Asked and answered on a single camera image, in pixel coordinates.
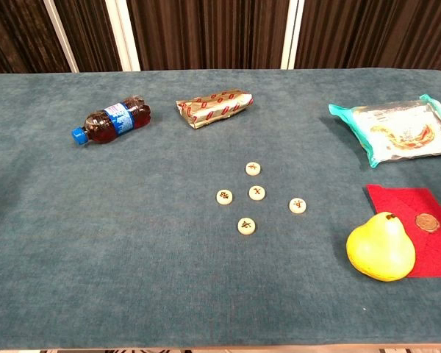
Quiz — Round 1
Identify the gold red snack packet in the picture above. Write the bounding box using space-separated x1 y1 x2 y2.
175 88 254 130

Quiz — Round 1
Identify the cola bottle with blue label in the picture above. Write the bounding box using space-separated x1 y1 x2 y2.
71 95 152 146

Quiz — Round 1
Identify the teal velvet tablecloth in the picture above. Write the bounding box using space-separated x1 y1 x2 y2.
0 68 441 350

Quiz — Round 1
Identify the dark brown curtain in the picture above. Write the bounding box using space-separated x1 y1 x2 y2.
0 0 441 74

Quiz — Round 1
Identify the yellow pear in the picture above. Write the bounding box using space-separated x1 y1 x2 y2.
345 211 417 283

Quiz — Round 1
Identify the red envelope with gold seal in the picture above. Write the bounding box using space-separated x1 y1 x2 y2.
366 184 441 279

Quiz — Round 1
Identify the teal edged food package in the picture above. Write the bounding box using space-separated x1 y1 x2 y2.
328 93 441 169

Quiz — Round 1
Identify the wide white screen post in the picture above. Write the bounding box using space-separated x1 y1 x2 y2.
280 0 305 71
104 0 142 72

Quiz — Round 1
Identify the thin white screen post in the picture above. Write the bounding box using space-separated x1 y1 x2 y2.
43 0 80 74

